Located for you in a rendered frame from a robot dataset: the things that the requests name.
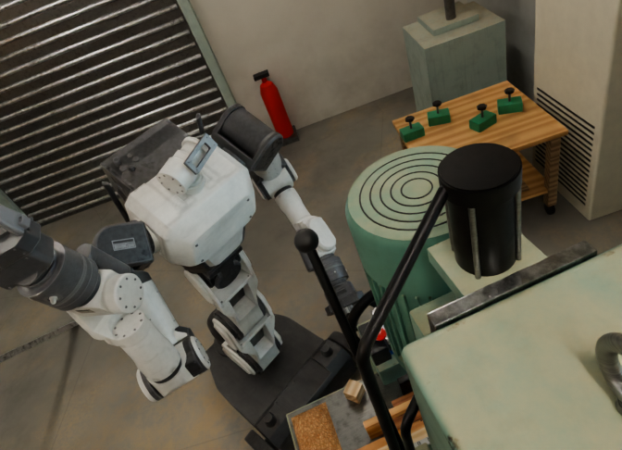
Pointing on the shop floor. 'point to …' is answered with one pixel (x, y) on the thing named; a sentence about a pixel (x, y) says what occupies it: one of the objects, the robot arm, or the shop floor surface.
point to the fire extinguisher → (276, 108)
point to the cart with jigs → (492, 131)
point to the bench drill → (454, 51)
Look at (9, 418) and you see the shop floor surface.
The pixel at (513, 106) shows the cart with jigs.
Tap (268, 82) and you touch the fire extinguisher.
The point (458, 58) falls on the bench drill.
